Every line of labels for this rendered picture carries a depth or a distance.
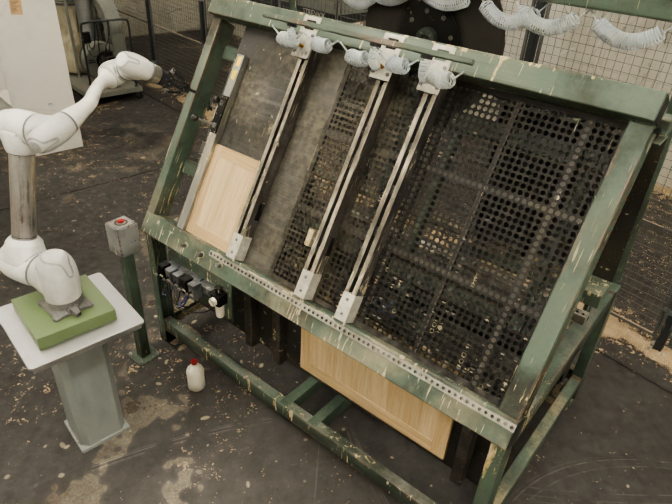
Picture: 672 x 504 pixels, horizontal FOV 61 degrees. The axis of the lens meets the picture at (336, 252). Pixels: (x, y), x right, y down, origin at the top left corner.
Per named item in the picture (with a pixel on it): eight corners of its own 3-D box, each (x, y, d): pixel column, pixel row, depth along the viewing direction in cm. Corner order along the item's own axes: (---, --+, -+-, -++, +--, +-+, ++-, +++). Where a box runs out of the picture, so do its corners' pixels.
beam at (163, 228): (155, 232, 325) (139, 230, 316) (162, 212, 323) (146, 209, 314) (513, 445, 211) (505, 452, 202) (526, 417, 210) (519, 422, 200)
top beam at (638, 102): (219, 20, 304) (206, 11, 295) (226, 1, 302) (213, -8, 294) (656, 130, 190) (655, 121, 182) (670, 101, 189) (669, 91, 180)
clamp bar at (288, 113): (232, 255, 284) (197, 250, 264) (318, 24, 269) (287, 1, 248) (246, 262, 279) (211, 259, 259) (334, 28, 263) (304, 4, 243)
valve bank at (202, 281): (150, 293, 306) (145, 255, 293) (172, 281, 315) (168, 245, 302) (211, 335, 280) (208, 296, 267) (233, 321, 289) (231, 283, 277)
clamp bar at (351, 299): (338, 314, 249) (307, 315, 229) (444, 53, 233) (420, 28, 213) (356, 324, 244) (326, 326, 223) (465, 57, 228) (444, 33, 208)
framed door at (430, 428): (302, 364, 311) (300, 366, 310) (305, 283, 282) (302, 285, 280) (445, 457, 265) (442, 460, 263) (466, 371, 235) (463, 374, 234)
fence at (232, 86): (182, 227, 305) (176, 226, 302) (242, 56, 293) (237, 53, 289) (188, 230, 303) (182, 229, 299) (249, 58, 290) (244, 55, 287)
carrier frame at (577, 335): (160, 337, 360) (143, 224, 315) (306, 253, 452) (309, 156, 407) (467, 567, 247) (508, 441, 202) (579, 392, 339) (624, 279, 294)
